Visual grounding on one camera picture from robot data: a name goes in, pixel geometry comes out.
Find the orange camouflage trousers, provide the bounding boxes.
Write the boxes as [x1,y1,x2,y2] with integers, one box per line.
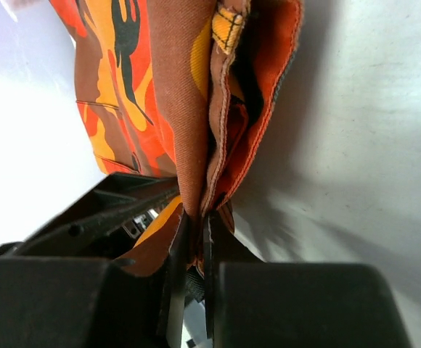
[46,0,306,280]

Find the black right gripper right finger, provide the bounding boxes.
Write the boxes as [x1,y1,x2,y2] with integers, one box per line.
[203,212,411,347]

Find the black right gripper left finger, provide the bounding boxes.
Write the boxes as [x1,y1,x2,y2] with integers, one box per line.
[0,214,188,347]

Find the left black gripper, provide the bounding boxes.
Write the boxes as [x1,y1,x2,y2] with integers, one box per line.
[0,173,179,257]

